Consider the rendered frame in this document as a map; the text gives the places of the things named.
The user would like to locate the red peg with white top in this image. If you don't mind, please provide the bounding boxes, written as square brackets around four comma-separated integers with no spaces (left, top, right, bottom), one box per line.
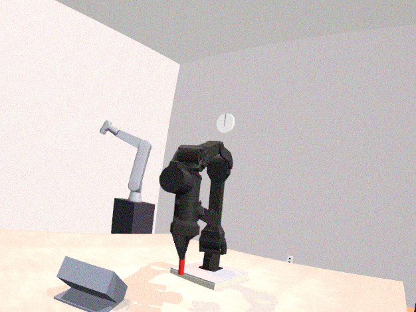
[178,258,185,275]

